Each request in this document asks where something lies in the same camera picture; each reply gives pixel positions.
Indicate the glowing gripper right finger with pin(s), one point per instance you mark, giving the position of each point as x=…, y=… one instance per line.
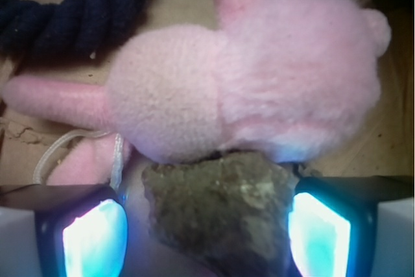
x=352, y=226

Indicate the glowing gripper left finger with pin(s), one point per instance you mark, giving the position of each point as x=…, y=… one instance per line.
x=78, y=230

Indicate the brown rock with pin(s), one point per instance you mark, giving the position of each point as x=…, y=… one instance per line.
x=230, y=213

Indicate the pink plush toy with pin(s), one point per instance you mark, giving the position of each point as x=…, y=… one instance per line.
x=292, y=79

